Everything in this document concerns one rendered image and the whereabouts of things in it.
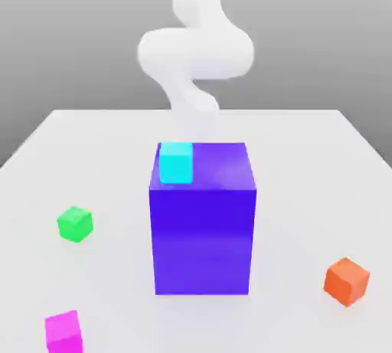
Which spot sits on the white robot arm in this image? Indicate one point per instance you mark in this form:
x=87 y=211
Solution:
x=196 y=52

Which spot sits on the small cyan cube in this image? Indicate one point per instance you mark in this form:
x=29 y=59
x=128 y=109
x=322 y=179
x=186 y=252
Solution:
x=176 y=163

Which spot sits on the small green cube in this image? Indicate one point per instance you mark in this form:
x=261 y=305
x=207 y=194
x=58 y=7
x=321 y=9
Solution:
x=75 y=224

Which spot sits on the small orange cube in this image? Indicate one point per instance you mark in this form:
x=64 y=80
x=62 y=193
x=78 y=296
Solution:
x=346 y=282

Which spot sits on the small magenta cube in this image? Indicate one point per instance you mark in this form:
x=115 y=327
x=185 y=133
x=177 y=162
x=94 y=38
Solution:
x=63 y=333

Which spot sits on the large purple box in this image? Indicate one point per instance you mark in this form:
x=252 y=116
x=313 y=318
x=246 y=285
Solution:
x=202 y=236

